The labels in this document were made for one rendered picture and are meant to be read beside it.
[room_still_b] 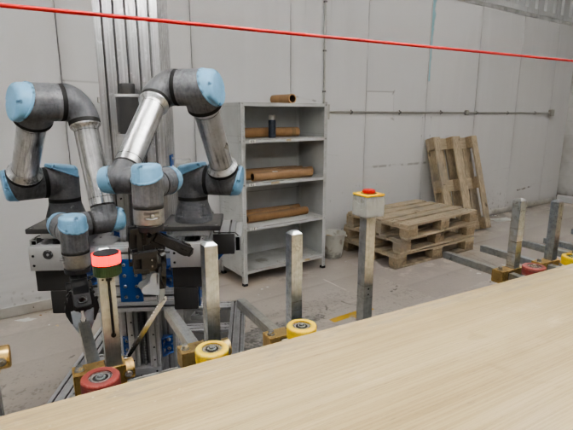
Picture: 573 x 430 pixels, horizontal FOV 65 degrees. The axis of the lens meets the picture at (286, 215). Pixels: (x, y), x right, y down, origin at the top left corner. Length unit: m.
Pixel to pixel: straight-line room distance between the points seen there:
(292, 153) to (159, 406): 3.74
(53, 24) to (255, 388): 3.19
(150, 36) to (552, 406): 1.77
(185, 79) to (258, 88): 2.85
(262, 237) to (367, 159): 1.56
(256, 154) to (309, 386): 3.44
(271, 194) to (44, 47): 2.22
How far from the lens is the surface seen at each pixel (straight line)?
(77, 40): 3.79
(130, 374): 1.21
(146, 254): 1.18
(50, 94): 1.57
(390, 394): 1.00
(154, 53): 1.98
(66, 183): 1.90
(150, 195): 1.15
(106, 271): 1.05
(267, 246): 4.51
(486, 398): 1.05
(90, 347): 1.33
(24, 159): 1.75
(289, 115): 4.48
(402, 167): 5.65
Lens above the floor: 1.45
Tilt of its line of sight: 12 degrees down
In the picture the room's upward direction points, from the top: straight up
